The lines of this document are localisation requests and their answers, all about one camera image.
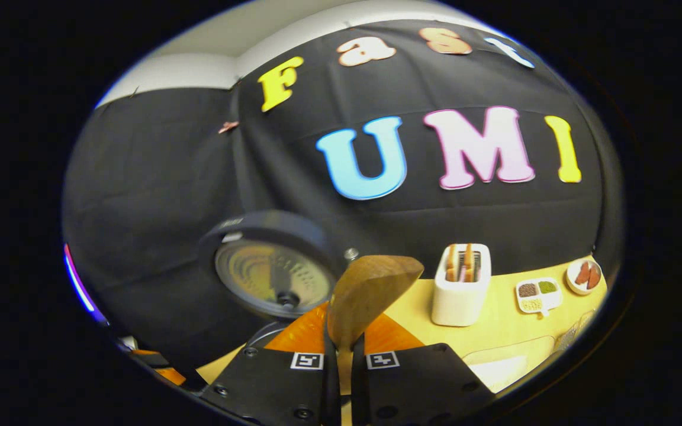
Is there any wooden spoon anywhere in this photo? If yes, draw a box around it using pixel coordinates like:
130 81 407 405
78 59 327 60
326 256 425 396

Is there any white divided grain tray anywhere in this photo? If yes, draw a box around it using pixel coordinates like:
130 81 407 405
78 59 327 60
515 278 563 317

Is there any round white plate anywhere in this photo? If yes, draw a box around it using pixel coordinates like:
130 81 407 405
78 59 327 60
566 257 604 296

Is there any dark grey rice cooker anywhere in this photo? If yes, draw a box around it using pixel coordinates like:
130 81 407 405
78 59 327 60
198 210 353 350

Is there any white toaster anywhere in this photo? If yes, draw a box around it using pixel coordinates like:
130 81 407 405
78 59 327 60
432 243 492 327

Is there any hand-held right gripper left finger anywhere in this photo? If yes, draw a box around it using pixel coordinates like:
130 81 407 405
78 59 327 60
199 302 342 426

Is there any clear rice container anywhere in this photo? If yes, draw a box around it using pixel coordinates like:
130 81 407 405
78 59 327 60
462 335 556 394

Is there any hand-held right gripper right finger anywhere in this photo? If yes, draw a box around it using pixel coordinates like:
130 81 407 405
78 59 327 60
350 314 496 426

